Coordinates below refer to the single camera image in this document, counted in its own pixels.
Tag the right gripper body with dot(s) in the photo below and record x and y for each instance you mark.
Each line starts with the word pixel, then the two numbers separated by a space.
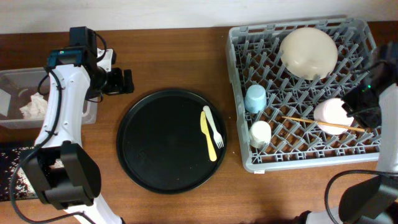
pixel 354 104

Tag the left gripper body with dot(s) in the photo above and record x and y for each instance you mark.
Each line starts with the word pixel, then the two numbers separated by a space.
pixel 127 81

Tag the wooden chopstick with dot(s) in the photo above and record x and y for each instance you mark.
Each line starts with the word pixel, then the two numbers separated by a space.
pixel 324 123

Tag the pink small bowl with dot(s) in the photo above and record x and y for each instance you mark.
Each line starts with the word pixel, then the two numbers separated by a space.
pixel 331 111

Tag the cream round plate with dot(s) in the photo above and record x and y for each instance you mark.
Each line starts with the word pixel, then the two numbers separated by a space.
pixel 309 53

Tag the yellow plastic knife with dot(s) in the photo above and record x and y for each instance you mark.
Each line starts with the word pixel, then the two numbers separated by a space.
pixel 205 131

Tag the white plastic fork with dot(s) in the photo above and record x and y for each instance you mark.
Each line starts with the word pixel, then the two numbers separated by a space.
pixel 216 135

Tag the cream plastic cup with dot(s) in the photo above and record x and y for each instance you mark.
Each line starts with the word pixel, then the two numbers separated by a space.
pixel 260 134

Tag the light blue plastic cup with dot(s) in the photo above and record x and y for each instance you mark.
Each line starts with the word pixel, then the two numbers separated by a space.
pixel 255 99

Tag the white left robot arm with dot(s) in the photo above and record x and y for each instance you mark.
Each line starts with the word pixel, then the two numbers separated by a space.
pixel 58 168

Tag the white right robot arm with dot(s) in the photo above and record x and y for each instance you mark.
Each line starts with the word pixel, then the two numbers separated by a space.
pixel 373 200

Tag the grey dishwasher rack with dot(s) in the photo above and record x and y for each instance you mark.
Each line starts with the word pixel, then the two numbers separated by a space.
pixel 253 58

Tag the clear plastic waste bin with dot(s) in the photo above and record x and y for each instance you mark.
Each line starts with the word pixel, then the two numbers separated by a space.
pixel 17 86

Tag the black food waste tray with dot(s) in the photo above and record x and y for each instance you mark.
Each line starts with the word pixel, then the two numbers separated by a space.
pixel 6 156

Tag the black round tray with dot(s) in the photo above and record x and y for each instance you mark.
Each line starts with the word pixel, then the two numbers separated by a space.
pixel 160 144

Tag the large crumpled white tissue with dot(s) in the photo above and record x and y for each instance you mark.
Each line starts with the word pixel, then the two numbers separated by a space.
pixel 36 108

